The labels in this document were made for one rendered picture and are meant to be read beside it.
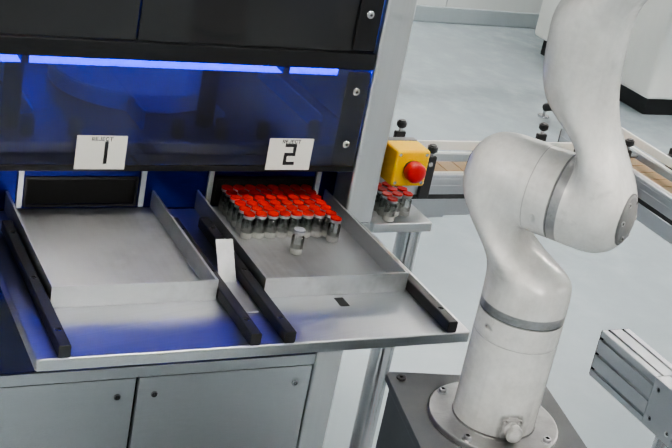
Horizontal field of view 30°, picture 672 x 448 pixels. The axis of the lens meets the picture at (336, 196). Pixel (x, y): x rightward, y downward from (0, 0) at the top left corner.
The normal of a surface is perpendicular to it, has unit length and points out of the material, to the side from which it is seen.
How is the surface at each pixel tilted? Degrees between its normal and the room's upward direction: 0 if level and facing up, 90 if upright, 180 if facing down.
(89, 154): 90
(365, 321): 0
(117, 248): 0
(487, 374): 90
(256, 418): 90
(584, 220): 98
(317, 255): 0
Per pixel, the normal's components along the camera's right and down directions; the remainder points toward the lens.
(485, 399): -0.49, 0.25
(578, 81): -0.25, 0.43
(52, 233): 0.18, -0.91
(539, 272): 0.33, -0.59
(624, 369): -0.89, 0.00
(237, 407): 0.41, 0.41
